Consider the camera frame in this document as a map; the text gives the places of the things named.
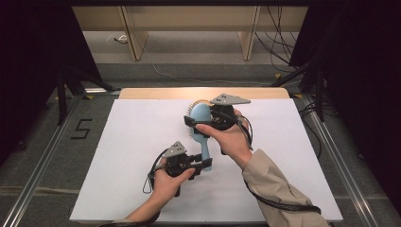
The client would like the white board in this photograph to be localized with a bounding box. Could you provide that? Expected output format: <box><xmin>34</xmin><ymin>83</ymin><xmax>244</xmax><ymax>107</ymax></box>
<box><xmin>69</xmin><ymin>98</ymin><xmax>344</xmax><ymax>223</ymax></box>

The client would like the aluminium floor rail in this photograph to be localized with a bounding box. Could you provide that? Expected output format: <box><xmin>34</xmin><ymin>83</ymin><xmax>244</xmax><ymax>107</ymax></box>
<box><xmin>0</xmin><ymin>94</ymin><xmax>83</xmax><ymax>227</ymax></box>
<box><xmin>301</xmin><ymin>93</ymin><xmax>381</xmax><ymax>227</ymax></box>

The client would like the light blue hairbrush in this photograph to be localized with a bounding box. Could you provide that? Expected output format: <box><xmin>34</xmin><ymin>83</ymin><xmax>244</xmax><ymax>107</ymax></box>
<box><xmin>185</xmin><ymin>101</ymin><xmax>213</xmax><ymax>172</ymax></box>

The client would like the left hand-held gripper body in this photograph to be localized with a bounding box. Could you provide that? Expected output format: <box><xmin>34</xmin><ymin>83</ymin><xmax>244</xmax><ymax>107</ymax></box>
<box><xmin>162</xmin><ymin>141</ymin><xmax>197</xmax><ymax>178</ymax></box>

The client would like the black curtain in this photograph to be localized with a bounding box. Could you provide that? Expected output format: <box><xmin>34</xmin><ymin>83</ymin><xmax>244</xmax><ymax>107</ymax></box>
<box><xmin>0</xmin><ymin>0</ymin><xmax>104</xmax><ymax>166</ymax></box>
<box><xmin>288</xmin><ymin>0</ymin><xmax>401</xmax><ymax>207</ymax></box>

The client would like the person's right hand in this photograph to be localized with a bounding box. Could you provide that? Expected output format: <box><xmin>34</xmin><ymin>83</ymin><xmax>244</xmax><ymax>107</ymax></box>
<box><xmin>196</xmin><ymin>110</ymin><xmax>253</xmax><ymax>169</ymax></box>

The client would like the left hand-held gripper cable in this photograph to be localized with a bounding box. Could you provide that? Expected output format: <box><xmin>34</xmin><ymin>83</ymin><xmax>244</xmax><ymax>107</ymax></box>
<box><xmin>142</xmin><ymin>148</ymin><xmax>170</xmax><ymax>195</ymax></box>

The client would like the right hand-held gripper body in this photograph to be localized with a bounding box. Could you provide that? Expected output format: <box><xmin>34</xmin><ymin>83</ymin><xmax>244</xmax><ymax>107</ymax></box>
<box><xmin>210</xmin><ymin>93</ymin><xmax>252</xmax><ymax>131</ymax></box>

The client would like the person's left hand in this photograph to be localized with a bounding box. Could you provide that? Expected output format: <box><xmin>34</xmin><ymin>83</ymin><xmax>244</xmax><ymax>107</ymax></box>
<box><xmin>150</xmin><ymin>158</ymin><xmax>197</xmax><ymax>206</ymax></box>

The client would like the right hand-held gripper cable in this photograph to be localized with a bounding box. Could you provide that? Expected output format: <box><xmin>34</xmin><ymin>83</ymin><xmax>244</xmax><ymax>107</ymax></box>
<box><xmin>235</xmin><ymin>113</ymin><xmax>323</xmax><ymax>216</ymax></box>

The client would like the hand-held gripper cable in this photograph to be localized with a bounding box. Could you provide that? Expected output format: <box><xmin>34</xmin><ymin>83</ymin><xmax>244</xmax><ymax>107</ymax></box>
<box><xmin>235</xmin><ymin>113</ymin><xmax>323</xmax><ymax>216</ymax></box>
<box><xmin>142</xmin><ymin>148</ymin><xmax>170</xmax><ymax>195</ymax></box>

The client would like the floor socket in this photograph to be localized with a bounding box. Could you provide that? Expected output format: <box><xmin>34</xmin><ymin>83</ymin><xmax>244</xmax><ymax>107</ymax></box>
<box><xmin>107</xmin><ymin>33</ymin><xmax>129</xmax><ymax>45</ymax></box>

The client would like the bundle of black cables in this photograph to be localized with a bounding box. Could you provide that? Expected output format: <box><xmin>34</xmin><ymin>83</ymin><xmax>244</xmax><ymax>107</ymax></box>
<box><xmin>254</xmin><ymin>5</ymin><xmax>301</xmax><ymax>74</ymax></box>

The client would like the beige wooden desk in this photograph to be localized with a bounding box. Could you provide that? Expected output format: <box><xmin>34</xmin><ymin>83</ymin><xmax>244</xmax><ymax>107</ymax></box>
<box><xmin>71</xmin><ymin>5</ymin><xmax>309</xmax><ymax>61</ymax></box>

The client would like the wooden table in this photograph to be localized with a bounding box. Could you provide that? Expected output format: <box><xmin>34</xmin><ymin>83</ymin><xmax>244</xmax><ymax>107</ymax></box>
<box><xmin>118</xmin><ymin>87</ymin><xmax>291</xmax><ymax>100</ymax></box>

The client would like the black metal stand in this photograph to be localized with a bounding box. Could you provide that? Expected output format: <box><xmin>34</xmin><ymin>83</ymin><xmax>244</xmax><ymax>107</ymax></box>
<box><xmin>56</xmin><ymin>64</ymin><xmax>122</xmax><ymax>127</ymax></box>
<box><xmin>270</xmin><ymin>60</ymin><xmax>326</xmax><ymax>123</ymax></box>

